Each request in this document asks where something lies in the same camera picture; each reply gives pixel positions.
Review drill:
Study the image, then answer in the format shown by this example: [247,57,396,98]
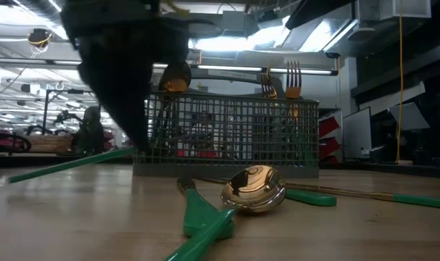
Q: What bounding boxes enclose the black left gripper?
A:
[62,0,213,153]

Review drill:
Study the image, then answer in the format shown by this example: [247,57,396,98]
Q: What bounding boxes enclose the gold fork green handle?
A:
[261,65,278,99]
[284,59,303,120]

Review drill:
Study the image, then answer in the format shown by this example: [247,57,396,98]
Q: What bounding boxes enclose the person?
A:
[71,105,107,155]

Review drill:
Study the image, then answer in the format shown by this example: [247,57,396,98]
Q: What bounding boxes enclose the black pole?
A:
[41,88,51,136]

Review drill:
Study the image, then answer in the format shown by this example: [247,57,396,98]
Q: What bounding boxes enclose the black ceiling device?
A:
[27,28,54,49]

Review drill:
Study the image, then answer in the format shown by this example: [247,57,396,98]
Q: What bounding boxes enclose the brown wicker box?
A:
[25,134,74,154]

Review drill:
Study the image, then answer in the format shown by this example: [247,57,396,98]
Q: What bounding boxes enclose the black red wheel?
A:
[0,130,32,154]

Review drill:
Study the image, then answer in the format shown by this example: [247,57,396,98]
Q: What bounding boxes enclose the long ceiling lamp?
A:
[152,64,333,76]

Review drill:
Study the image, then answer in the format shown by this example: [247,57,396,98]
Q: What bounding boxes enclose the grey plastic cutlery basket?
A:
[132,68,320,179]

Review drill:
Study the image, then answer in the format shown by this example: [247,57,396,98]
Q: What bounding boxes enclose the red panel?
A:
[319,115,341,166]

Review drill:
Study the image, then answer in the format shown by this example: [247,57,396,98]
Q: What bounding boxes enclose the tilted white board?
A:
[388,101,431,131]

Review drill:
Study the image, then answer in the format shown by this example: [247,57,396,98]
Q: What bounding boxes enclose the gold spoon green handle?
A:
[152,61,193,162]
[164,165,288,261]

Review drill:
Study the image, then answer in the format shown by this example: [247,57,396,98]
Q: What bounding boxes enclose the yellow hanging cable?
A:
[395,0,405,163]

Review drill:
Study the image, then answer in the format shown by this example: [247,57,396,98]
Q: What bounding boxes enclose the white ceiling duct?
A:
[357,0,433,21]

